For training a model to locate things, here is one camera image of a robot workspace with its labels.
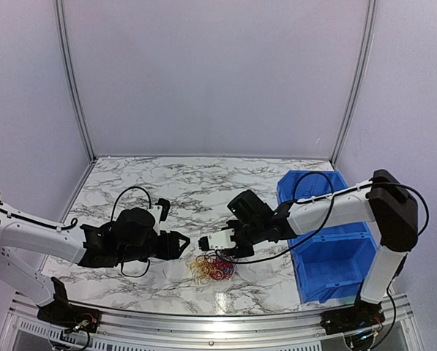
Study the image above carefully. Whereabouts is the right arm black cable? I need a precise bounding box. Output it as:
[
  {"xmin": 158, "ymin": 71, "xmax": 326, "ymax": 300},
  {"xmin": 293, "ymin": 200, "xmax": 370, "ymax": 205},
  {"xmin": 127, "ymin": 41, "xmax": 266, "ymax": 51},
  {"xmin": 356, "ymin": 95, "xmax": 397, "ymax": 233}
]
[{"xmin": 232, "ymin": 171, "xmax": 431, "ymax": 266}]

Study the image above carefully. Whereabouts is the left aluminium corner post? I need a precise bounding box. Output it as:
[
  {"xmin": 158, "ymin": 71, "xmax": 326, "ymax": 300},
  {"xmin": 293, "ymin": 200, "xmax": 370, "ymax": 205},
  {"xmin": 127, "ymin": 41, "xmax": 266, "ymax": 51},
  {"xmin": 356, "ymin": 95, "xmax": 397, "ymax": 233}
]
[{"xmin": 53, "ymin": 0, "xmax": 97, "ymax": 163}]

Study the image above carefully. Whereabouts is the aluminium front frame rail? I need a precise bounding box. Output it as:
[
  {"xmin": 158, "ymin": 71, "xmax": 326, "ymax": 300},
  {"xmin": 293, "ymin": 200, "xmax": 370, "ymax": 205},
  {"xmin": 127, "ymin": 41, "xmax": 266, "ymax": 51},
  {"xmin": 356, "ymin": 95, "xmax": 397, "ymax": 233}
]
[{"xmin": 0, "ymin": 294, "xmax": 425, "ymax": 350}]

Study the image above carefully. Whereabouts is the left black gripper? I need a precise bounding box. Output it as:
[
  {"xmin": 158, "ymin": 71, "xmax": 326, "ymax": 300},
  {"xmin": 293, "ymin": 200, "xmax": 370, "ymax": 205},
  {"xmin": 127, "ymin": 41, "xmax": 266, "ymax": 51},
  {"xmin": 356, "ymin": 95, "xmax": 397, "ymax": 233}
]
[{"xmin": 118, "ymin": 230, "xmax": 190, "ymax": 264}]

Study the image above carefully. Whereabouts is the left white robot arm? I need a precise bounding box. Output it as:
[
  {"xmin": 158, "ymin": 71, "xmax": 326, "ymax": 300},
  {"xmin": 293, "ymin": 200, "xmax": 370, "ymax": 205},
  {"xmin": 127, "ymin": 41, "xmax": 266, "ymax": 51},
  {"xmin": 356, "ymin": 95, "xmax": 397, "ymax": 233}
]
[{"xmin": 0, "ymin": 199, "xmax": 190, "ymax": 325}]

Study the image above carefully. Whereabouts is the far blue storage bin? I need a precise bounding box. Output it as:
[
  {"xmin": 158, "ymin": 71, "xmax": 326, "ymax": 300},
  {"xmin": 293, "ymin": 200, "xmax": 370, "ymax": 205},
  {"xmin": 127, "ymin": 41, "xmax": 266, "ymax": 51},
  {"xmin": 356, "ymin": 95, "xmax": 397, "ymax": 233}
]
[{"xmin": 277, "ymin": 170, "xmax": 348, "ymax": 204}]

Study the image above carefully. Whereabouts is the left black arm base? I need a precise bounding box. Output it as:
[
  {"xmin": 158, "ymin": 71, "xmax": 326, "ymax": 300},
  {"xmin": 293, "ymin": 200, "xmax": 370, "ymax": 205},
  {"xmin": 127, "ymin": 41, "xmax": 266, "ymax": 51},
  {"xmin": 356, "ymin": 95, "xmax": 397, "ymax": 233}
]
[{"xmin": 37, "ymin": 277, "xmax": 101, "ymax": 333}]

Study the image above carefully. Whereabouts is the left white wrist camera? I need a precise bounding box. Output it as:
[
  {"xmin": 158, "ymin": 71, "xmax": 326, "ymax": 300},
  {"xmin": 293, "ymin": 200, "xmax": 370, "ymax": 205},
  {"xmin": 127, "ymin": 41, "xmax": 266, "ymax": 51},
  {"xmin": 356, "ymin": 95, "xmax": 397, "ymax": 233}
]
[{"xmin": 148, "ymin": 198, "xmax": 171, "ymax": 235}]

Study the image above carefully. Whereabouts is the middle blue storage bin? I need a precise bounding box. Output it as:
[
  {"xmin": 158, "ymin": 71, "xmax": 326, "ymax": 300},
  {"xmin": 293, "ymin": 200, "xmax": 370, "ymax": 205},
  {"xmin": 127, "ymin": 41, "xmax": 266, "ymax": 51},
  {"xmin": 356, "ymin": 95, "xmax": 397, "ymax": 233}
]
[{"xmin": 285, "ymin": 221, "xmax": 372, "ymax": 253}]

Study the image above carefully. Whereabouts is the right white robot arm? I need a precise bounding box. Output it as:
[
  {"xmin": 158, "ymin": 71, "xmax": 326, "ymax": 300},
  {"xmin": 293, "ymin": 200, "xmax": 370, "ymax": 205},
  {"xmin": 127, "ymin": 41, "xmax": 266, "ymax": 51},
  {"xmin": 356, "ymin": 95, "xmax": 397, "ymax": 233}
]
[{"xmin": 200, "ymin": 169, "xmax": 419, "ymax": 328}]

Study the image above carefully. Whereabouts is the right aluminium corner post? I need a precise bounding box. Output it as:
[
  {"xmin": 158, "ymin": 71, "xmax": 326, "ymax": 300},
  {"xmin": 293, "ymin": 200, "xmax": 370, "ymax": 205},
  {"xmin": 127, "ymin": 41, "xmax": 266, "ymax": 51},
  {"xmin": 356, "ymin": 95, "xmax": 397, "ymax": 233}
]
[{"xmin": 329, "ymin": 0, "xmax": 378, "ymax": 168}]

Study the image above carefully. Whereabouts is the aluminium corner post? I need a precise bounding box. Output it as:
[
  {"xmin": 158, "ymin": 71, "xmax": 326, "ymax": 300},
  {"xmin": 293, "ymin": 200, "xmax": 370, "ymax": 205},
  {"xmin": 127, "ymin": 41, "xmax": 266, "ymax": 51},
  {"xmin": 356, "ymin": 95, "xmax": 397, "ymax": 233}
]
[
  {"xmin": 53, "ymin": 0, "xmax": 97, "ymax": 163},
  {"xmin": 329, "ymin": 0, "xmax": 378, "ymax": 168}
]

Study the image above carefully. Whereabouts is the blue storage bin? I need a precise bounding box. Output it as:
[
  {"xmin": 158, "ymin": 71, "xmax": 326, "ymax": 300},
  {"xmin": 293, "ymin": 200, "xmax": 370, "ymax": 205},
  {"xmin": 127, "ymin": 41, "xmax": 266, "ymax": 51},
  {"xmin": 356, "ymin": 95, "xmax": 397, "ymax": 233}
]
[
  {"xmin": 277, "ymin": 170, "xmax": 348, "ymax": 204},
  {"xmin": 291, "ymin": 233, "xmax": 377, "ymax": 303},
  {"xmin": 285, "ymin": 221, "xmax": 372, "ymax": 253}
]

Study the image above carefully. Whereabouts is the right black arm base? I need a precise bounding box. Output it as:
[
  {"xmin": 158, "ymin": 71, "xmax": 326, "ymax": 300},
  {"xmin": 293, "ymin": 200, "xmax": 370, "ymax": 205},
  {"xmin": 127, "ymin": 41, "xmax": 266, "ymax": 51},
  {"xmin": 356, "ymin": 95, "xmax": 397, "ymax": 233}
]
[{"xmin": 320, "ymin": 298, "xmax": 385, "ymax": 335}]

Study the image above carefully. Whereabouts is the near blue storage bin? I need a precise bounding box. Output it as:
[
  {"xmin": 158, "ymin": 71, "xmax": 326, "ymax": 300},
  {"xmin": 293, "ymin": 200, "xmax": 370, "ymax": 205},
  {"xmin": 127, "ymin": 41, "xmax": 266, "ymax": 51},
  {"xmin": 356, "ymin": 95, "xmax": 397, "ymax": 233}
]
[{"xmin": 291, "ymin": 233, "xmax": 377, "ymax": 303}]

